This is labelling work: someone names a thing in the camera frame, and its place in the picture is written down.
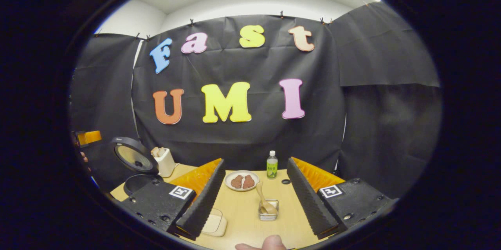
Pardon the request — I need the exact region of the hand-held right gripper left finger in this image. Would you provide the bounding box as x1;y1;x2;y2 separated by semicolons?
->
124;158;226;241

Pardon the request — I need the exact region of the clear box of rice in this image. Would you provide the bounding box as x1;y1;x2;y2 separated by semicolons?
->
202;208;228;237

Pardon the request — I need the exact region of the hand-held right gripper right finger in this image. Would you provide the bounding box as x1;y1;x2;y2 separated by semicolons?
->
287;157;393;240

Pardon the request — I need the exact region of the green drink bottle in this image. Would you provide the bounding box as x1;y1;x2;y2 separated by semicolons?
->
267;150;278;179

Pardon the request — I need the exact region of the metal wire chopstick holder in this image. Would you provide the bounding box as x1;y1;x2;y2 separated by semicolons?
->
258;199;279;221

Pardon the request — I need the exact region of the white round plate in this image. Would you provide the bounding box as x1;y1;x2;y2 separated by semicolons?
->
224;170;260;192

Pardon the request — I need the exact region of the wooden spoon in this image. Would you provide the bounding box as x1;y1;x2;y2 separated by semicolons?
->
256;182;278;214

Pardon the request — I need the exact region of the black silver rice cooker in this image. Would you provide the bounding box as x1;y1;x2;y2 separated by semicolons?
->
110;137;164;200

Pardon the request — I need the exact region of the black backdrop cloth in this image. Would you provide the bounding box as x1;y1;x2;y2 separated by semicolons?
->
68;2;441;200

